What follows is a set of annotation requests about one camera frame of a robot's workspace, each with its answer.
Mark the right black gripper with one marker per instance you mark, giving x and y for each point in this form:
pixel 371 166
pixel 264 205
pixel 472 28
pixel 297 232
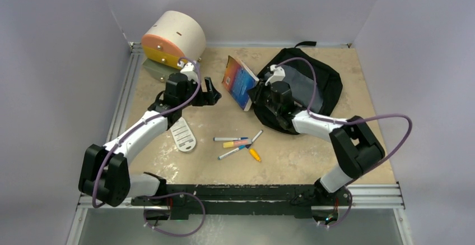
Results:
pixel 259 92

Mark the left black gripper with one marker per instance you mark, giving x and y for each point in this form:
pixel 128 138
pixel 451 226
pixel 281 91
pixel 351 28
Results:
pixel 209 97

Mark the black student backpack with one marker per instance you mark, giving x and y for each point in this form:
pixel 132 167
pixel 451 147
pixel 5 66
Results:
pixel 299 77

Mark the blue orange book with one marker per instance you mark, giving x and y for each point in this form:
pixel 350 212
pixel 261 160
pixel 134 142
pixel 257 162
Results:
pixel 237 80

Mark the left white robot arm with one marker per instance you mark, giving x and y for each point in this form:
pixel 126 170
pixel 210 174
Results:
pixel 105 174

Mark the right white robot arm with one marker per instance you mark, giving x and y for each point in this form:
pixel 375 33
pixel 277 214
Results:
pixel 355 146

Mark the white marker blue cap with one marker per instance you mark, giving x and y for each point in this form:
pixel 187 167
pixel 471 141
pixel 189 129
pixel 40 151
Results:
pixel 227 139

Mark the yellow pink highlighter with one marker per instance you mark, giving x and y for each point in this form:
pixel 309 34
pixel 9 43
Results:
pixel 237 143

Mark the white oval label card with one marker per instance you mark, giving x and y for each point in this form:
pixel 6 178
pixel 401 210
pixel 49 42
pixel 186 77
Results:
pixel 183 137

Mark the white marker lying lower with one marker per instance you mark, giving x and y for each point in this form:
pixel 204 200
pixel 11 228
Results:
pixel 231 152

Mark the cream round drawer cabinet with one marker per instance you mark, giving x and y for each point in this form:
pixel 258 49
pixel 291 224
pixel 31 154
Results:
pixel 172 36

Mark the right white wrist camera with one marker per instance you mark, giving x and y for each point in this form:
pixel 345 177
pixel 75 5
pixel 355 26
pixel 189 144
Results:
pixel 277 74

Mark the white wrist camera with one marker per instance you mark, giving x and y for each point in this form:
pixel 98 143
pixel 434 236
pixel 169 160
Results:
pixel 277 74
pixel 190 69

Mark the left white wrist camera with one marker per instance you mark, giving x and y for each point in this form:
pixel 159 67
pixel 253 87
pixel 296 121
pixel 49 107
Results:
pixel 190 69

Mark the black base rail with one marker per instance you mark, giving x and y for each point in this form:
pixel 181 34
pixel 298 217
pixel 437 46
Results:
pixel 302 201

